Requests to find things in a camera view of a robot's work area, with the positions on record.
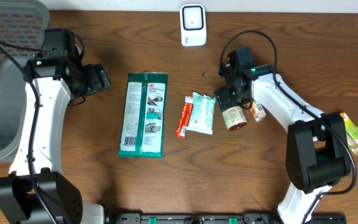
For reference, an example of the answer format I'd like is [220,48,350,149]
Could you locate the red white snack packet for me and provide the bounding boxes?
[175,95,193,139]

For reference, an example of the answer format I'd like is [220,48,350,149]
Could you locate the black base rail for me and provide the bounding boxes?
[104,212,347,224]

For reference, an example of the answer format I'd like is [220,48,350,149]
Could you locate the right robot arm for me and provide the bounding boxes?
[218,64,357,223]

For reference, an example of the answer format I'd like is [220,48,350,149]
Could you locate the white teal snack packet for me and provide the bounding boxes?
[186,92,216,135]

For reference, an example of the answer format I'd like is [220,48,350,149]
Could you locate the green lid spice jar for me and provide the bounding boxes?
[222,106,247,131]

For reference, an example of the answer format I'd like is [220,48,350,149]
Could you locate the orange tissue packet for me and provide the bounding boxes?
[250,101,266,122]

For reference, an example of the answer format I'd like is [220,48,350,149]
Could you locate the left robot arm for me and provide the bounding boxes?
[0,57,114,223]

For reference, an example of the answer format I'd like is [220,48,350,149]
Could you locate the grey plastic mesh basket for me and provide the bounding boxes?
[0,0,50,162]

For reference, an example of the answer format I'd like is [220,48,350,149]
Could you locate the white barcode scanner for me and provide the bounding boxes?
[180,4,207,47]

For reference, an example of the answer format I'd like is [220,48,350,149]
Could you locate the green juice carton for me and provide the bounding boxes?
[340,112,358,155]

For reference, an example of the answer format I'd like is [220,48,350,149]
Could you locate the green white barcode packet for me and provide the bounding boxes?
[118,72,168,158]

